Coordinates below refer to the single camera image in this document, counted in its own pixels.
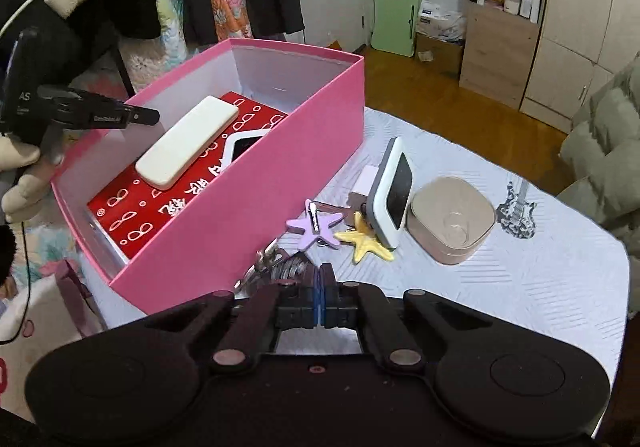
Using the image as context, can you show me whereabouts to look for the white small screen device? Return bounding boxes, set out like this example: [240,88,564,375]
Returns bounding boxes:
[367,137,416,249]

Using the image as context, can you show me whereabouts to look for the brown cardboard box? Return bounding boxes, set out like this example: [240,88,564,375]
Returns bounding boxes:
[415,34,463,78]

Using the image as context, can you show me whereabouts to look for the white oblong case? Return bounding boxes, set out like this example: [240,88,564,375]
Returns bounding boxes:
[135,95,240,188]

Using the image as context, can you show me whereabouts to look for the white quilted table cover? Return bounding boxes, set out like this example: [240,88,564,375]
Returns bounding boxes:
[85,104,630,373]

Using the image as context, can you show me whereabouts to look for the floral quilt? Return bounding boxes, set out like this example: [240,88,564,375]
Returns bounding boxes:
[120,0,253,98]

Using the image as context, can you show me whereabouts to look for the pink cardboard box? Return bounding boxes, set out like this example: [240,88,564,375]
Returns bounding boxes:
[50,38,366,317]

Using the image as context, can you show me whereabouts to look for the wooden shelf cabinet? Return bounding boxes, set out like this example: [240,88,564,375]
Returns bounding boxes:
[459,0,553,110]

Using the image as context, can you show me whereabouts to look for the white plastic packages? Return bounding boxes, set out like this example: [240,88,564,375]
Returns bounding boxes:
[417,0,467,42]

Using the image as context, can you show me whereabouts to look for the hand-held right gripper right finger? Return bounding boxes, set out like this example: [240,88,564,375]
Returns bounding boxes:
[320,263,493,375]

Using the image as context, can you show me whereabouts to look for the person's left hand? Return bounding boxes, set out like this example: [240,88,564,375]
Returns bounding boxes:
[0,134,55,224]

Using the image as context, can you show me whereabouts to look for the red patterned box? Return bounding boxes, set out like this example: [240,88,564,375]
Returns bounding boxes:
[87,89,290,260]

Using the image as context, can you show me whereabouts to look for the square rounded compact case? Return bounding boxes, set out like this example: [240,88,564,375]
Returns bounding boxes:
[406,177,497,265]

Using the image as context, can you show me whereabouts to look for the black hanging jacket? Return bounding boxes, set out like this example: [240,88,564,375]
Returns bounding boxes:
[0,0,151,98]

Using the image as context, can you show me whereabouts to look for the light wooden wardrobe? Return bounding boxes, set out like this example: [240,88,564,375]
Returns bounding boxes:
[520,0,640,132]

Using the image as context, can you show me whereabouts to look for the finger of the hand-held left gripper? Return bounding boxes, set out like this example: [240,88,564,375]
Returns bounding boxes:
[37,86,161,164]

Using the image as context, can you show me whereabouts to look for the yellow starfish clip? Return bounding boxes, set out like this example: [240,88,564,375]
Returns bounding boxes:
[334,211,396,265]

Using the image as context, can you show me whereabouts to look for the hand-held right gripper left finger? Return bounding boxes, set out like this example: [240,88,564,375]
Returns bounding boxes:
[145,266,319,375]

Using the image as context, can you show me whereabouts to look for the black guitar-shaped ornament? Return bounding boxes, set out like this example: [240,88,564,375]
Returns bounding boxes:
[496,179,538,239]

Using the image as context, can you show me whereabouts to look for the purple starfish clip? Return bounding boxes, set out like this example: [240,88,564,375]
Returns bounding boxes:
[286,199,350,248]

